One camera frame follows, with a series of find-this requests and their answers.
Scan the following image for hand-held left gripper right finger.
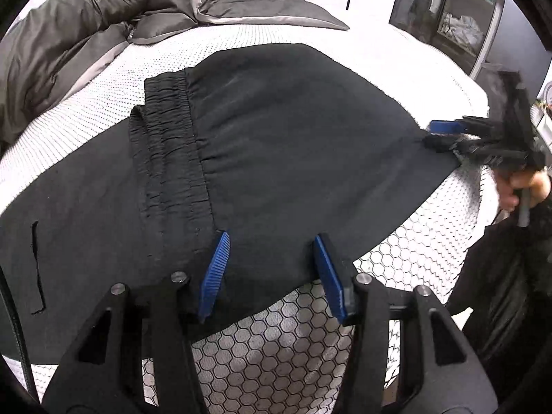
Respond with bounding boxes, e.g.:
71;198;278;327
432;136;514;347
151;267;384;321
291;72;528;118
313;233;497;414

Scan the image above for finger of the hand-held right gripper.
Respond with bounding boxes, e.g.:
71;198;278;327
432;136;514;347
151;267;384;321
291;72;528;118
423;135;490;165
428;116;494;136

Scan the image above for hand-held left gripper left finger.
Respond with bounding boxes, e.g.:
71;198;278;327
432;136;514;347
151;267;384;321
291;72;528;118
41;230;231;414

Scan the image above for black pants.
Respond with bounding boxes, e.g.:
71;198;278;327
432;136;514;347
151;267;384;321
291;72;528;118
0;42;460;365

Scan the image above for person's right forearm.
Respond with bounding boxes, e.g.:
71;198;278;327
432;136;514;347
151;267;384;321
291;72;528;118
446;196;552;382

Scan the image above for person's right hand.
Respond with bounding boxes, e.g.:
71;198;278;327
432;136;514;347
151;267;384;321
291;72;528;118
493;167;549;213

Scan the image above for bed with white patterned sheet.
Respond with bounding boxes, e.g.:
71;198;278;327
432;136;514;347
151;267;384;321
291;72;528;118
0;21;493;414

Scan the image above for dark glass-door cabinet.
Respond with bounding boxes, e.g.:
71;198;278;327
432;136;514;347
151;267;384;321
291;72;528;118
388;0;506;79

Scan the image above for grey-brown duvet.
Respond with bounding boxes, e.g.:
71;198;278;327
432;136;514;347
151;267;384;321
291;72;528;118
0;0;351;149

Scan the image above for black cable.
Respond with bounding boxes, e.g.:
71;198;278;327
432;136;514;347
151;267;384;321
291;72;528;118
0;263;40;403

